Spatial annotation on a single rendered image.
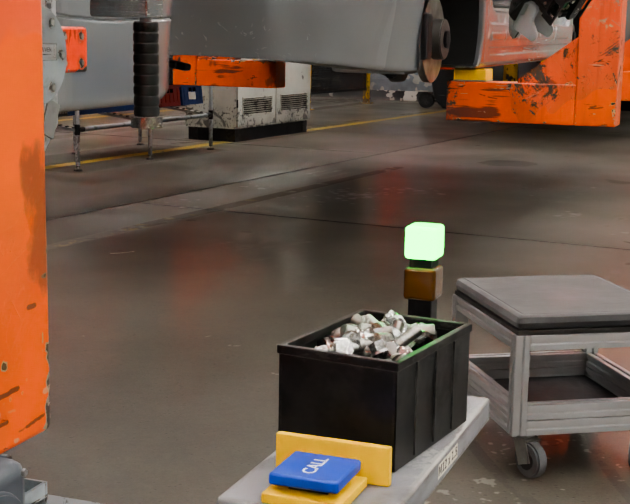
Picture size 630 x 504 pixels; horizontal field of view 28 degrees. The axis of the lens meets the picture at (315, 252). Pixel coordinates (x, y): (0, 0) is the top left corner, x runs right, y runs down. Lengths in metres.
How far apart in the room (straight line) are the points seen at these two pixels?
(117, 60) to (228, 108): 7.36
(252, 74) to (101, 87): 5.31
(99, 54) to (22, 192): 1.16
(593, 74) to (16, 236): 4.09
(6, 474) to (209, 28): 2.83
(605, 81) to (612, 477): 2.64
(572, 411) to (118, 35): 1.15
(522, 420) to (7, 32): 1.67
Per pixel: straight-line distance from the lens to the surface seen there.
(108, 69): 2.29
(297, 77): 10.44
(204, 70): 7.68
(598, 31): 5.05
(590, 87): 5.06
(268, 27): 4.10
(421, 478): 1.28
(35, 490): 2.06
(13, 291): 1.12
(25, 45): 1.12
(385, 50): 4.22
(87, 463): 2.65
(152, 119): 1.76
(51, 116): 1.95
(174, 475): 2.57
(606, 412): 2.61
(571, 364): 2.97
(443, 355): 1.36
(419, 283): 1.51
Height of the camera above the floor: 0.89
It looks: 10 degrees down
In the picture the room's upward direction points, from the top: 1 degrees clockwise
